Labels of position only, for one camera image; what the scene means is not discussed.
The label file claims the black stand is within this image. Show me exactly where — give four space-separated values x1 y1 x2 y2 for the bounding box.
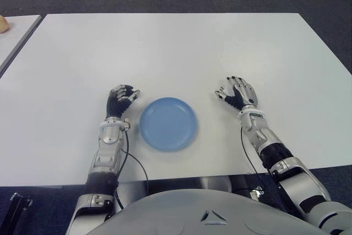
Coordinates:
0 192 34 235

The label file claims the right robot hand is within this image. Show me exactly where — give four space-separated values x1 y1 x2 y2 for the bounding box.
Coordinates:
214 76 259 111

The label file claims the grey left robot leg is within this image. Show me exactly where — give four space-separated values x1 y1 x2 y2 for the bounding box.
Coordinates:
115 181 151 210

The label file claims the metal clip bracket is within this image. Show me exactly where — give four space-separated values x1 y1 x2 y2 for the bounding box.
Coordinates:
249 186 264 200

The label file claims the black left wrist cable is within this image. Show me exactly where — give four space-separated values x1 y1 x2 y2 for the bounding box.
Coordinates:
114 130 151 210

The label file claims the grey robot torso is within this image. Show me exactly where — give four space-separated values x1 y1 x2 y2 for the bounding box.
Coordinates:
85 188 331 235

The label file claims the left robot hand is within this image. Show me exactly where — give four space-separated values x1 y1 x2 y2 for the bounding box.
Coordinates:
106 83 141 119

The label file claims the grey robot leg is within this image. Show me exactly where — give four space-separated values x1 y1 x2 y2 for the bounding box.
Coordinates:
198 176 232 194
115 181 151 210

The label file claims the beige round object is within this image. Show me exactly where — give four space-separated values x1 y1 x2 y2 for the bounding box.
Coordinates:
0 16 10 34

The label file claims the grey right robot leg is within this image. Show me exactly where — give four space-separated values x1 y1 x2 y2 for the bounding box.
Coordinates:
198 176 232 194

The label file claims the blue round plate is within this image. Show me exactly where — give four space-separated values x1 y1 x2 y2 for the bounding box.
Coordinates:
139 96 199 152

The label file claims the white side table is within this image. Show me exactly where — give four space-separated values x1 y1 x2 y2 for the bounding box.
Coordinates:
0 14 42 72

